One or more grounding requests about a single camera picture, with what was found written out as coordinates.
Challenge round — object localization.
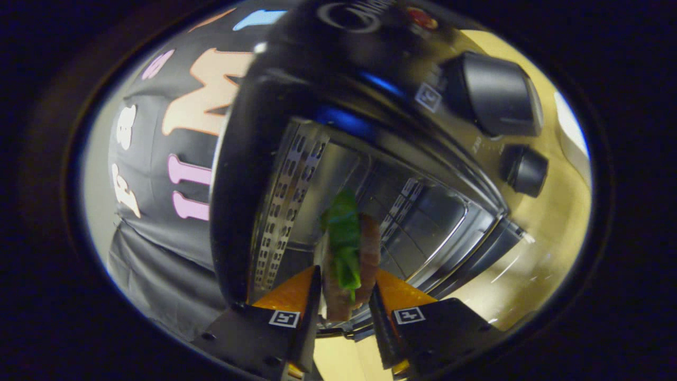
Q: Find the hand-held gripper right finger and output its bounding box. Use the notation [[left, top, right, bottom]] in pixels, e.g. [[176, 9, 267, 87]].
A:
[[368, 268, 506, 380]]

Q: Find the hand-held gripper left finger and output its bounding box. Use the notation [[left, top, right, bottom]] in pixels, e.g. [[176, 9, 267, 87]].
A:
[[190, 265, 323, 381]]

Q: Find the lettuce sandwich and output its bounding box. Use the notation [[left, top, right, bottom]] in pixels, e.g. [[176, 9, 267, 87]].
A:
[[320, 189, 382, 322]]

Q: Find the black toaster oven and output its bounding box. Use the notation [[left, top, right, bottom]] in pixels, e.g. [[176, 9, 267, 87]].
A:
[[209, 0, 551, 340]]

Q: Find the black backdrop cloth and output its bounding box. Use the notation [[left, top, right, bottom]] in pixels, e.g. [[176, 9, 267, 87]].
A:
[[108, 0, 297, 343]]

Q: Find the white plate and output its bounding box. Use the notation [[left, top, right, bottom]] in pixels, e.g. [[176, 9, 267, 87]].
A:
[[553, 91, 592, 186]]

